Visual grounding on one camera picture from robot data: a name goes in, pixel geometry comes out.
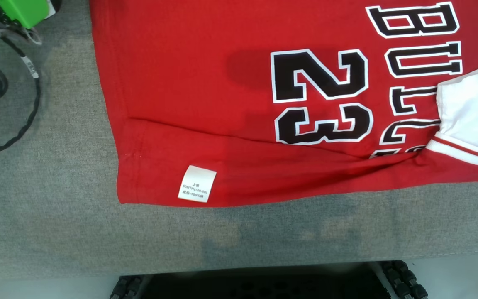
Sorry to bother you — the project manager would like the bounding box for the black ribbed wheel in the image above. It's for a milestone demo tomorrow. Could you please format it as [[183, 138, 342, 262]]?
[[110, 275, 143, 299], [381, 261, 428, 299]]

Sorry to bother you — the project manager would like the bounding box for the red basketball jersey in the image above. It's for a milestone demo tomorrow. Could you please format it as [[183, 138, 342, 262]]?
[[89, 0, 478, 207]]

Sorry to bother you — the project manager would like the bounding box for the black cable with printed label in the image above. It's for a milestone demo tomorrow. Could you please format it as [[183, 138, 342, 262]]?
[[0, 35, 42, 164]]

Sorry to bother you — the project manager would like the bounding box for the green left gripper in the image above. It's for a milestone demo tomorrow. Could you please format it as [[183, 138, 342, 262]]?
[[0, 0, 57, 29]]

